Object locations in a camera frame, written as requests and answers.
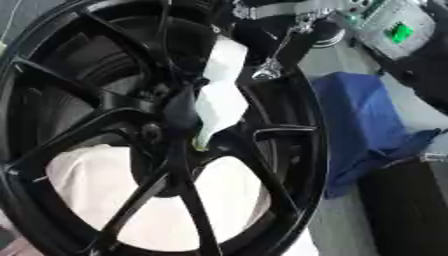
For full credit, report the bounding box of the black spoked wheel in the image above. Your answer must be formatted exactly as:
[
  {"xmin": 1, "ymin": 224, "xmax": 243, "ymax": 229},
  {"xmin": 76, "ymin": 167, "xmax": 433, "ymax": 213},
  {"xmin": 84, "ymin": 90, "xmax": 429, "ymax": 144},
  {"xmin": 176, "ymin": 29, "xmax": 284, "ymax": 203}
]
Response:
[{"xmin": 0, "ymin": 0, "xmax": 331, "ymax": 256}]

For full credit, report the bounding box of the blue cloth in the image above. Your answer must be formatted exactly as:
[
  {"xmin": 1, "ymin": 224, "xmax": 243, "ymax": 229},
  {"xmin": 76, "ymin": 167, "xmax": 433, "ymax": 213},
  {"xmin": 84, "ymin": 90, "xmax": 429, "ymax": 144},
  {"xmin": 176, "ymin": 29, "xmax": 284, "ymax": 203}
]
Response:
[{"xmin": 309, "ymin": 71, "xmax": 443, "ymax": 200}]

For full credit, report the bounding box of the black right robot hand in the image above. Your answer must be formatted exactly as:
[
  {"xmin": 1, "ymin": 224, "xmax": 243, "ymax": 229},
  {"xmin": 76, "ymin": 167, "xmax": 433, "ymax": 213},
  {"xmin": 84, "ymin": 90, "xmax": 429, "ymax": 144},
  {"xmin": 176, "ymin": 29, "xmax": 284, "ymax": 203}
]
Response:
[{"xmin": 229, "ymin": 0, "xmax": 347, "ymax": 81}]

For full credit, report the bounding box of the black tire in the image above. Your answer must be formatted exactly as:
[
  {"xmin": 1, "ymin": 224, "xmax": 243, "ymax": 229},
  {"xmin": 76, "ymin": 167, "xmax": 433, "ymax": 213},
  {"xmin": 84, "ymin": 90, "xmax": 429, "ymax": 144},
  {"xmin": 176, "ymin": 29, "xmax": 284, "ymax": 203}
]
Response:
[{"xmin": 355, "ymin": 159, "xmax": 448, "ymax": 256}]

